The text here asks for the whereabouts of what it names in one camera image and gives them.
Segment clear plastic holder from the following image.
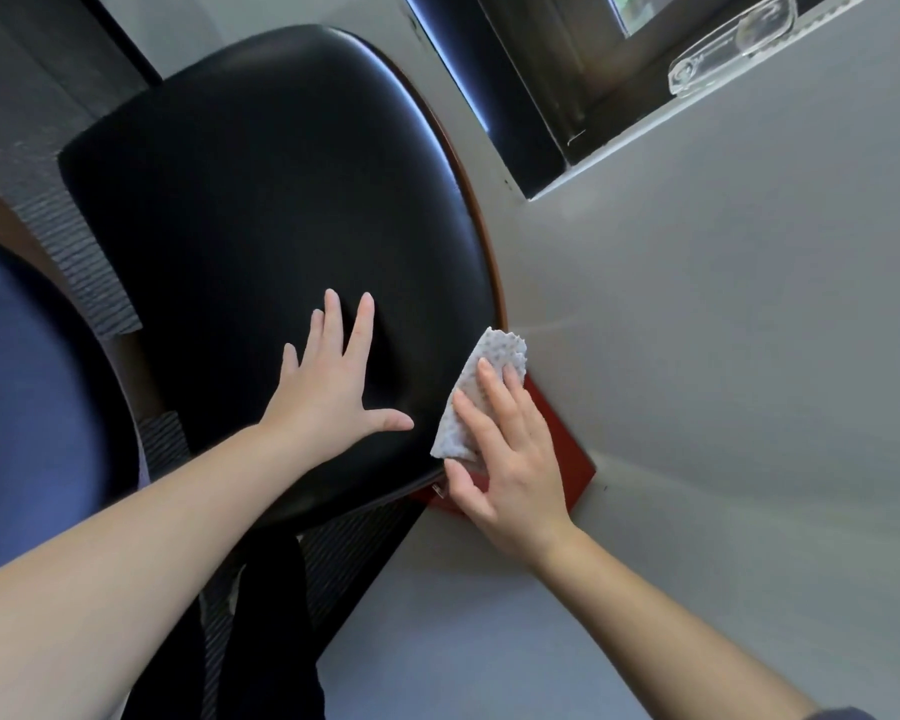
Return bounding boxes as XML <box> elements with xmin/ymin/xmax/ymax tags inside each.
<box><xmin>667</xmin><ymin>0</ymin><xmax>800</xmax><ymax>98</ymax></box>

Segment black trousers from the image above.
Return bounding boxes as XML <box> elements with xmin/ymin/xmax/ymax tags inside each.
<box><xmin>119</xmin><ymin>528</ymin><xmax>328</xmax><ymax>720</ymax></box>

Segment person's right hand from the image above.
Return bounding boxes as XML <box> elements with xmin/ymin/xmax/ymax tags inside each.
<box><xmin>443</xmin><ymin>357</ymin><xmax>577</xmax><ymax>571</ymax></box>

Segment person's left forearm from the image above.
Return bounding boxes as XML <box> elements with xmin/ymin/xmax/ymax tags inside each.
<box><xmin>0</xmin><ymin>423</ymin><xmax>324</xmax><ymax>720</ymax></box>

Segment red fire extinguisher box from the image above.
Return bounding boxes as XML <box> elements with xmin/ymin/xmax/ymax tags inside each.
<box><xmin>412</xmin><ymin>372</ymin><xmax>598</xmax><ymax>518</ymax></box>

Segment person's right forearm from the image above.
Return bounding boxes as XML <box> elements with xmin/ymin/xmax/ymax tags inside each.
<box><xmin>532</xmin><ymin>524</ymin><xmax>819</xmax><ymax>720</ymax></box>

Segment person's left hand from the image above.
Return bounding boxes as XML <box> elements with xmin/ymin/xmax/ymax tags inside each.
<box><xmin>258</xmin><ymin>288</ymin><xmax>415</xmax><ymax>473</ymax></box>

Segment dark window frame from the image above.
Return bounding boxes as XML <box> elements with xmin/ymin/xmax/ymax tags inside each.
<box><xmin>472</xmin><ymin>0</ymin><xmax>879</xmax><ymax>202</ymax></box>

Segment light blue cleaning cloth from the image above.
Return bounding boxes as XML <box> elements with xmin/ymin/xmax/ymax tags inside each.
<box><xmin>428</xmin><ymin>327</ymin><xmax>530</xmax><ymax>464</ymax></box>

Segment wooden chair with black cushion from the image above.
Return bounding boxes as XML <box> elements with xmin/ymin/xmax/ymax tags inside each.
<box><xmin>0</xmin><ymin>23</ymin><xmax>508</xmax><ymax>586</ymax></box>

